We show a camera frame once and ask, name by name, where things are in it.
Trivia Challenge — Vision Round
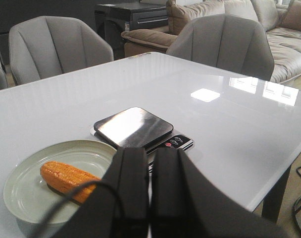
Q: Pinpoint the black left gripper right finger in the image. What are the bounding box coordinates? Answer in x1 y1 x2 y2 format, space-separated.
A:
150 148 287 238

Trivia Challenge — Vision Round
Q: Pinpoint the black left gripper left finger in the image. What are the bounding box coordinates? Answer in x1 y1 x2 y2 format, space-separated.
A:
53 148 149 238

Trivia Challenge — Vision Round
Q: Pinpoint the orange corn cob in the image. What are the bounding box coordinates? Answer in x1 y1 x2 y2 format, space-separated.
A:
40 161 101 194

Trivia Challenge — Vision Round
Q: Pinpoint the silver kitchen scale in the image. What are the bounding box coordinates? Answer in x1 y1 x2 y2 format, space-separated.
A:
90 107 194 173

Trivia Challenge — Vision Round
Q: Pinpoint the pale green plate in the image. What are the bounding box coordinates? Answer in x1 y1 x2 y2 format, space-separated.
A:
3 140 116 225

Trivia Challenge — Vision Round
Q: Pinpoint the grey armchair far side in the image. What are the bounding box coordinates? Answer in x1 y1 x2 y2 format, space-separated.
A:
166 14 274 81

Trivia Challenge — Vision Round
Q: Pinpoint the grey armchair right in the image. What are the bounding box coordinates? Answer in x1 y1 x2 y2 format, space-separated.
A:
8 16 114 85

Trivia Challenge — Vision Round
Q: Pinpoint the beige sofa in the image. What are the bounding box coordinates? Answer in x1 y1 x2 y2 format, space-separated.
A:
121 0 301 83

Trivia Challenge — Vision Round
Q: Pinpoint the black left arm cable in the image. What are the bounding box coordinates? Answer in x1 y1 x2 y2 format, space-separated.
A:
33 180 121 238

